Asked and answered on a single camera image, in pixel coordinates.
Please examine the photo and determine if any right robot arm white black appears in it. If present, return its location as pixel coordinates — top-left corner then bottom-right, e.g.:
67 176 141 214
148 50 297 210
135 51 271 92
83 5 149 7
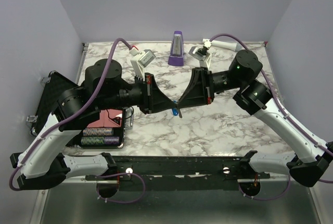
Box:
176 49 332 188

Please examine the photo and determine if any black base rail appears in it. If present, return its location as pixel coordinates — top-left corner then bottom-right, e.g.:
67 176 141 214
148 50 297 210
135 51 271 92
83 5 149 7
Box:
98 156 270 191

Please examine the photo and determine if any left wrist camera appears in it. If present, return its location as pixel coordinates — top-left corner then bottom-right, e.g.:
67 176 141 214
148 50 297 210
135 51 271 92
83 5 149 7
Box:
129 45 156 80

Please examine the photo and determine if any blue key tag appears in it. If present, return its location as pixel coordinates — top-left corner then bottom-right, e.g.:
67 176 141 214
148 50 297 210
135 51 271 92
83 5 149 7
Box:
172 100 179 116

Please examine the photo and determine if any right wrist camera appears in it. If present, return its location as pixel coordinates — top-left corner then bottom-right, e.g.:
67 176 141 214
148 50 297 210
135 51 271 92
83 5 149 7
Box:
188 40 212 69

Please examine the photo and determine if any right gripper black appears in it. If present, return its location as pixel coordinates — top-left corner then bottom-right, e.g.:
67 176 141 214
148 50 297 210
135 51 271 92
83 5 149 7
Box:
176 67 244 108

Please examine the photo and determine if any black poker chip case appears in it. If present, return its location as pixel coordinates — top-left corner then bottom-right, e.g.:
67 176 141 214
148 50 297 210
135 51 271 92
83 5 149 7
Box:
27 71 133 149

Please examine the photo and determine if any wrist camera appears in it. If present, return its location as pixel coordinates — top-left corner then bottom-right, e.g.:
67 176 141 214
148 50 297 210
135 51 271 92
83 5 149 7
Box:
188 40 212 69
129 45 156 80

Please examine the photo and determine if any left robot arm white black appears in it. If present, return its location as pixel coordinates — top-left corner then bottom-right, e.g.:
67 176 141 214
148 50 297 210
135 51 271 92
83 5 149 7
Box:
9 59 175 191

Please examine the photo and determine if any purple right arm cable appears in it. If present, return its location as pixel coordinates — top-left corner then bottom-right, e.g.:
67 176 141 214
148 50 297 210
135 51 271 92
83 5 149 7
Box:
202 33 333 201

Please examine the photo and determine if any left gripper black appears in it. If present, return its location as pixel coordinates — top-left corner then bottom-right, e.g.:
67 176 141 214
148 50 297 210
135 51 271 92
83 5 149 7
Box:
98 72 177 115

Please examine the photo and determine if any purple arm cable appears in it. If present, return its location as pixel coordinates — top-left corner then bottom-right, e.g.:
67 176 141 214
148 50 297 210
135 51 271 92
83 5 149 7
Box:
9 38 146 204
202 33 333 201

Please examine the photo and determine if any purple metronome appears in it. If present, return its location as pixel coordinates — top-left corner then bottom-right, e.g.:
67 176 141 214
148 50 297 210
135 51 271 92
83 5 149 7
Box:
168 31 185 67

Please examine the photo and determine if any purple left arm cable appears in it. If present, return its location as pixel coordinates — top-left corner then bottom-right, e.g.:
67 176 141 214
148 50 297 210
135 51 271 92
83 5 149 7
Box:
9 38 146 204

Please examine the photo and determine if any white microphone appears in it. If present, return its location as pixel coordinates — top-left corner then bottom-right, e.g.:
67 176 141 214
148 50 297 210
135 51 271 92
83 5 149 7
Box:
202 39 242 52

